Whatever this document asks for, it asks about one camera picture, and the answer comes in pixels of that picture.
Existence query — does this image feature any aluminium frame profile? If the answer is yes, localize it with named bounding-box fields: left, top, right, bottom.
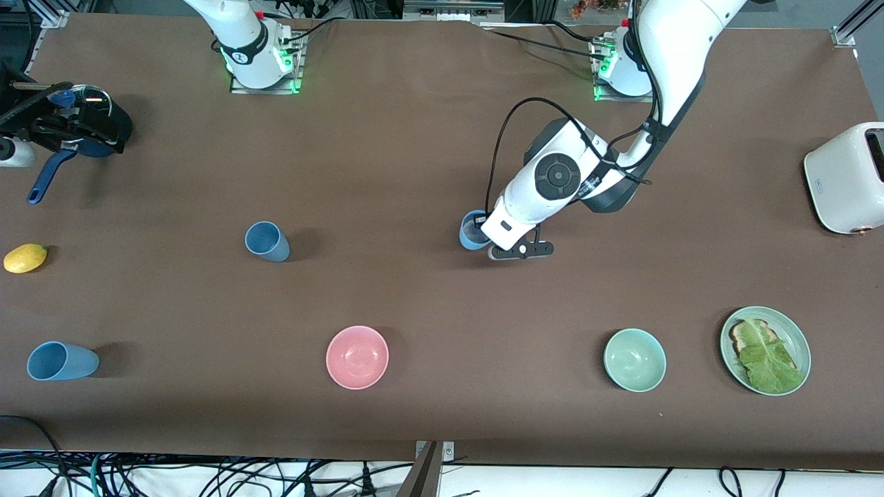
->
left=832, top=0, right=884, bottom=49
left=21, top=0, right=70, bottom=30

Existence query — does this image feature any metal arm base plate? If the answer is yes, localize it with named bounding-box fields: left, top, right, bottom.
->
left=593, top=38, right=666, bottom=104
left=230, top=31, right=305, bottom=95

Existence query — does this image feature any metal table bracket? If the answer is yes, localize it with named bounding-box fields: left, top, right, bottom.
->
left=414, top=440, right=456, bottom=463

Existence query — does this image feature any toast slice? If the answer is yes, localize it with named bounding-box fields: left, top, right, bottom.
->
left=729, top=318, right=798, bottom=377

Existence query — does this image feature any black cable on table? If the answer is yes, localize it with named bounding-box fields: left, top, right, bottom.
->
left=480, top=28, right=608, bottom=61
left=544, top=21, right=603, bottom=46
left=280, top=15, right=340, bottom=52

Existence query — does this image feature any pale green plate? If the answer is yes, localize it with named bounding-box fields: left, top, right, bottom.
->
left=720, top=306, right=811, bottom=397

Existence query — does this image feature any glass lid with blue knob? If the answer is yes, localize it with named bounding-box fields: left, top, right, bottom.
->
left=50, top=84, right=113, bottom=117

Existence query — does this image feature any dark blue saucepan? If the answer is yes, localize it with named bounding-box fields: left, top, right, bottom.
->
left=26, top=84, right=133, bottom=206

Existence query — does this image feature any white power strip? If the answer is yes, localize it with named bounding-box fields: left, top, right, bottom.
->
left=403, top=0, right=506, bottom=23

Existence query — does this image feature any pale green bowl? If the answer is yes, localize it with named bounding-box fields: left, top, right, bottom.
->
left=603, top=328, right=667, bottom=393

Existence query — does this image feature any white toaster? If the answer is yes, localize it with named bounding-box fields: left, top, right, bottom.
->
left=804, top=122, right=884, bottom=235

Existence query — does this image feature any green lettuce leaf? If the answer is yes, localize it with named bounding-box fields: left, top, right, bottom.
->
left=739, top=320, right=805, bottom=395

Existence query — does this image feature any yellow lemon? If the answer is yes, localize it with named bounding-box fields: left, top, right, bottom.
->
left=3, top=243, right=49, bottom=275

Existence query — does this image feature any orange toy food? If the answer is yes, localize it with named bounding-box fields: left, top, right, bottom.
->
left=570, top=0, right=626, bottom=18

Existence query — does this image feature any brown table cover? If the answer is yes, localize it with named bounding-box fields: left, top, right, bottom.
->
left=0, top=12, right=884, bottom=471

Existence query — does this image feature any pink bowl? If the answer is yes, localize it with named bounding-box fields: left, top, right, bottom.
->
left=325, top=325, right=390, bottom=391

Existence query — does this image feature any blue plastic cup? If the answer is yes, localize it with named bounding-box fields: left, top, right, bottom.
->
left=459, top=210, right=494, bottom=251
left=26, top=341, right=100, bottom=382
left=244, top=221, right=291, bottom=263

